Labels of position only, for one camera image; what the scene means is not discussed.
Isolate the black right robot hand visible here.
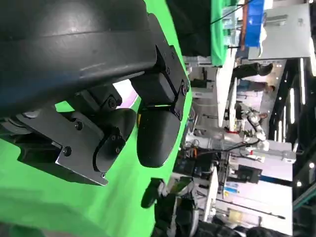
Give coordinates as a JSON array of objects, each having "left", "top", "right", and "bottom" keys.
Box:
[{"left": 140, "top": 177, "right": 200, "bottom": 237}]

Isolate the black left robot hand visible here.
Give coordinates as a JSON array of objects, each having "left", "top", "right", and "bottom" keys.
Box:
[{"left": 0, "top": 0, "right": 191, "bottom": 188}]

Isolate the lilac plate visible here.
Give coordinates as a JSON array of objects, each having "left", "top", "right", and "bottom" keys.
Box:
[{"left": 112, "top": 78, "right": 142, "bottom": 110}]

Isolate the green table cloth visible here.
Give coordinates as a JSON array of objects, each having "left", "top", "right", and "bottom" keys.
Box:
[{"left": 0, "top": 0, "right": 195, "bottom": 237}]

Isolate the black backdrop curtain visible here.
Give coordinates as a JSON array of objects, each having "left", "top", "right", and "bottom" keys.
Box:
[{"left": 165, "top": 0, "right": 213, "bottom": 57}]

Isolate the white workshop table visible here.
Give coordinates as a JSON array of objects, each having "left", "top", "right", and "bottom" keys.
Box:
[{"left": 216, "top": 46, "right": 239, "bottom": 131}]

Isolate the hanging green cloth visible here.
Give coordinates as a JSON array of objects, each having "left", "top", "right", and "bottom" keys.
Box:
[{"left": 209, "top": 0, "right": 233, "bottom": 68}]

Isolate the person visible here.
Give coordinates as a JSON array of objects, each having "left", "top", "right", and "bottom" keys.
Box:
[{"left": 232, "top": 62, "right": 277, "bottom": 94}]

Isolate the brown wooden stick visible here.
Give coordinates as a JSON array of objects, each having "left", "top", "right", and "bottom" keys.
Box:
[{"left": 239, "top": 3, "right": 248, "bottom": 51}]

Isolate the blue plastic bin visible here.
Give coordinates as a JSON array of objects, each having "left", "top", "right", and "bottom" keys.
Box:
[{"left": 244, "top": 0, "right": 267, "bottom": 47}]

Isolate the grey machine cabinet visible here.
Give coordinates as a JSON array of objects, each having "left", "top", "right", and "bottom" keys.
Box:
[{"left": 248, "top": 4, "right": 312, "bottom": 60}]

